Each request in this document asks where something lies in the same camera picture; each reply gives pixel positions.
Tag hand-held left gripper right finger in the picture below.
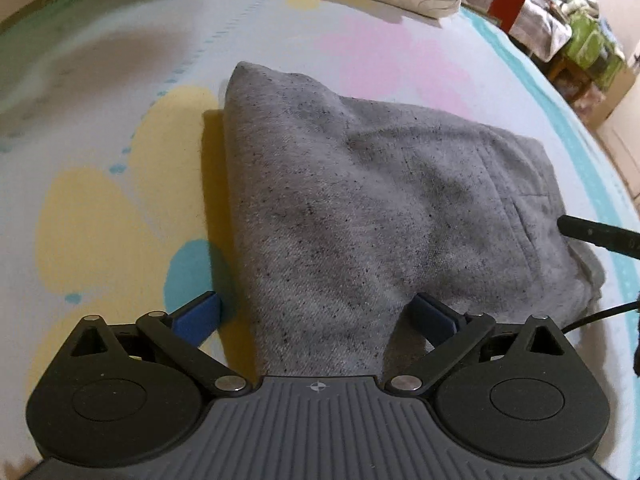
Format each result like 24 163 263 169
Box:
384 292 571 395

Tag pastel printed bed sheet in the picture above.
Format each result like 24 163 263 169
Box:
0 0 640 480

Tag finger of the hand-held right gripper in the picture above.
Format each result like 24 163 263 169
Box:
556 214 640 257

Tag grey pants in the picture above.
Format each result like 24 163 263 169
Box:
220 61 607 382

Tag green bag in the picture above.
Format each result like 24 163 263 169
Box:
564 10 627 88

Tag black cable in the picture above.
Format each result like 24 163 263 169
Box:
561 301 640 333

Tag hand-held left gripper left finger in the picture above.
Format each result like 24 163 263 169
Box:
67 291 249 395

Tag cluttered table with white cloth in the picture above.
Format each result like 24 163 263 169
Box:
510 0 601 63

